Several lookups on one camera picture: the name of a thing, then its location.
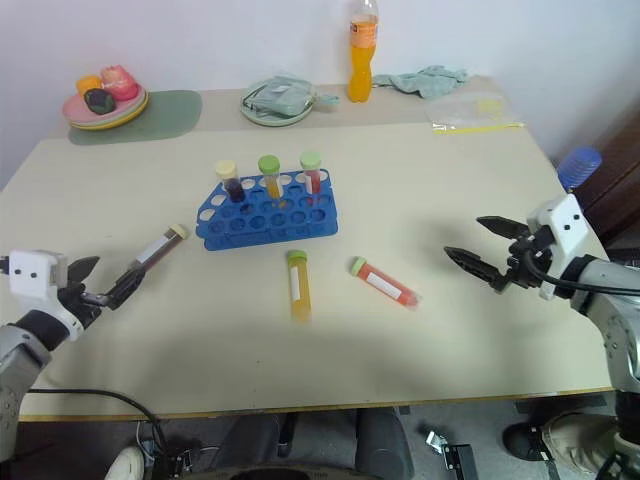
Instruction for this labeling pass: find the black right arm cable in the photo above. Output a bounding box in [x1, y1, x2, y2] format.
[521, 248, 640, 295]

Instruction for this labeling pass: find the orange-red tube green cap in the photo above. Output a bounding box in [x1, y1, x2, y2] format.
[348, 255, 423, 312]

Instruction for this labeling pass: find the black shoe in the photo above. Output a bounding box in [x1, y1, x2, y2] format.
[501, 421, 552, 464]

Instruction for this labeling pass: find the pale green plate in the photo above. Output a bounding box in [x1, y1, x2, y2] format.
[239, 78, 317, 127]

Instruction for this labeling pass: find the orange soda bottle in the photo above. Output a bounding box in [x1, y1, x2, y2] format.
[346, 0, 380, 104]

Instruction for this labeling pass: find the pink plate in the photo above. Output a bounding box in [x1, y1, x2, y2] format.
[61, 87, 149, 127]

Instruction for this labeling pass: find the yellow plate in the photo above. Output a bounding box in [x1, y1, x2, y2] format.
[69, 94, 151, 133]

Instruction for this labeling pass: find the red tube pale green cap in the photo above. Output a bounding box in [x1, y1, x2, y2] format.
[298, 150, 324, 197]

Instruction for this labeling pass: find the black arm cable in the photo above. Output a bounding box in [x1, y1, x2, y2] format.
[521, 248, 640, 295]
[19, 388, 174, 471]

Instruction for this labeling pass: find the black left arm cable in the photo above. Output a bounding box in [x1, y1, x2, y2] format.
[19, 388, 174, 471]

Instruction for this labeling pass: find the khaki trouser leg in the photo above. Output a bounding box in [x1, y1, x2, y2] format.
[541, 411, 622, 475]

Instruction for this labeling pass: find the dark grey rounded shape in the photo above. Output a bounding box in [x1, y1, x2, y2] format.
[353, 407, 417, 480]

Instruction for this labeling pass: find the dark blue tube cream cap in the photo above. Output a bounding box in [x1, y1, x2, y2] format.
[215, 159, 247, 204]

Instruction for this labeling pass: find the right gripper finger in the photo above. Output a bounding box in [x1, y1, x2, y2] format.
[443, 245, 502, 288]
[475, 215, 531, 242]

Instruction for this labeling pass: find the yellow tube green cap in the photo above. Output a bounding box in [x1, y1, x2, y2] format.
[257, 154, 284, 202]
[285, 248, 314, 323]

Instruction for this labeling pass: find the red toy apple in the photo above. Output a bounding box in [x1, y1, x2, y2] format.
[99, 64, 140, 102]

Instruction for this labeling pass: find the clear zip plastic bag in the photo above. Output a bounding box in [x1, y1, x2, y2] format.
[425, 96, 527, 136]

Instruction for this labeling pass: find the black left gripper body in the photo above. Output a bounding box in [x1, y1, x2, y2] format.
[57, 283, 109, 330]

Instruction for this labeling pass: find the pale green cloth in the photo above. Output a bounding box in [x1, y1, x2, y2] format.
[371, 64, 470, 100]

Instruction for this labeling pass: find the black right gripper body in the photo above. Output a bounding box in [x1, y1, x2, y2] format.
[491, 231, 552, 296]

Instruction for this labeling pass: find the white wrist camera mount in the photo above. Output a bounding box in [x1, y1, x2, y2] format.
[526, 193, 587, 302]
[8, 249, 85, 343]

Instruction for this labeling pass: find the white shoe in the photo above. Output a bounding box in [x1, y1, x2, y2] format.
[103, 445, 147, 480]

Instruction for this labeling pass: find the blue test tube rack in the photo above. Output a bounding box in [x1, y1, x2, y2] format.
[195, 168, 341, 253]

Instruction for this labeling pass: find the black box with metal clip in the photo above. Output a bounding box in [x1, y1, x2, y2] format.
[423, 426, 477, 472]

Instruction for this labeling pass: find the blue ribbed bottle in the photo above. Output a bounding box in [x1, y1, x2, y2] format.
[556, 145, 604, 194]

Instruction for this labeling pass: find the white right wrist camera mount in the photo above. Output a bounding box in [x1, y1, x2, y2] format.
[526, 193, 587, 302]

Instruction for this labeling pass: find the dark brown cabinet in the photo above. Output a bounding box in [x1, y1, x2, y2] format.
[573, 102, 640, 247]

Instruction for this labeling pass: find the dark red tube cream cap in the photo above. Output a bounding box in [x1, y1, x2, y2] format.
[133, 223, 191, 270]

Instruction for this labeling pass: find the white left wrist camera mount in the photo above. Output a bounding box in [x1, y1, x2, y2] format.
[8, 249, 85, 343]

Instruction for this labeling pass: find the dark toy fruit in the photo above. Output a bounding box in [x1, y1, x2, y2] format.
[82, 88, 118, 114]

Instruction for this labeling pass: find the orange toy fruit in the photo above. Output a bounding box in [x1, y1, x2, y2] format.
[75, 74, 104, 97]

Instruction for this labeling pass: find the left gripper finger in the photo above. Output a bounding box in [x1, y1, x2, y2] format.
[102, 266, 147, 311]
[66, 255, 101, 290]

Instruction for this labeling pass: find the green placemat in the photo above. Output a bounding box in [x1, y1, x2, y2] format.
[67, 89, 204, 147]

